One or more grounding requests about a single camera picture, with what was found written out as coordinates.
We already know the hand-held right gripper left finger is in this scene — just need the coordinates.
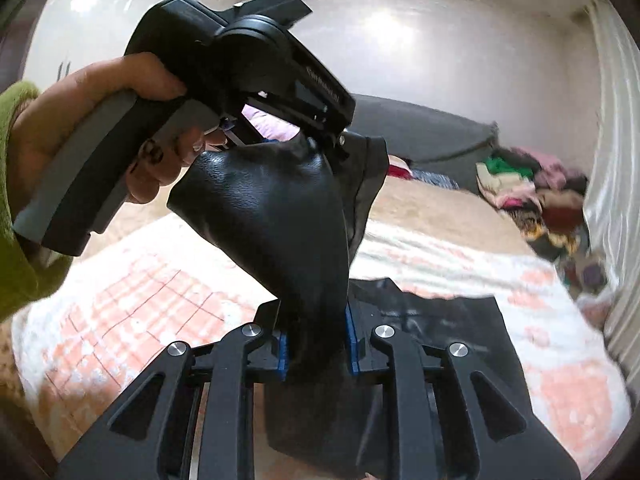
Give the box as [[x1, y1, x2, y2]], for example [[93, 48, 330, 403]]
[[52, 300, 291, 480]]

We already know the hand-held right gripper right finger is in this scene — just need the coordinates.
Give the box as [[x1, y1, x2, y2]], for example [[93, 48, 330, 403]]
[[344, 302, 583, 480]]

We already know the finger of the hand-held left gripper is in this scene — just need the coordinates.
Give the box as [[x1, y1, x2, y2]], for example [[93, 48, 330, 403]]
[[325, 127, 353, 162]]

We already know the black leather jacket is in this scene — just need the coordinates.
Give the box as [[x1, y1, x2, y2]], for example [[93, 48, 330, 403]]
[[167, 132, 526, 467]]

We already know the pile of mixed clothes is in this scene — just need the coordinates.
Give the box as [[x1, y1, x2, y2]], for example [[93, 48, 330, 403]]
[[475, 146, 613, 306]]

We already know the person's left hand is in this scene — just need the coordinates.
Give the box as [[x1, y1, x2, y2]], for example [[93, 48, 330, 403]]
[[10, 52, 227, 217]]

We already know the red cloth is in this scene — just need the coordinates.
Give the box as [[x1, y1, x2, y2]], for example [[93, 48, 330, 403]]
[[387, 156, 416, 181]]

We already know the pink quilt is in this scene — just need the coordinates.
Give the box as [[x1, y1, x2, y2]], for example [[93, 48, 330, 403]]
[[247, 109, 301, 142]]

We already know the grey headboard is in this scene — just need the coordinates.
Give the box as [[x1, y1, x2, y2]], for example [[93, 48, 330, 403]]
[[350, 94, 501, 177]]

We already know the blue patterned cloth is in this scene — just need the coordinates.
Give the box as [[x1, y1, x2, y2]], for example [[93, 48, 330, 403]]
[[412, 169, 461, 191]]

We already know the white glossy wardrobe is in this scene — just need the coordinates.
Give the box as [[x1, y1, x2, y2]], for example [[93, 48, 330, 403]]
[[27, 0, 246, 111]]

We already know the white blanket with peach print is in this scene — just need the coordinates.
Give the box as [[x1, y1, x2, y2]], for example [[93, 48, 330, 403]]
[[10, 210, 632, 461]]

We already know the white shiny curtain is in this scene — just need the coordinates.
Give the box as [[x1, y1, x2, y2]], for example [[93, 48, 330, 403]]
[[582, 0, 640, 376]]

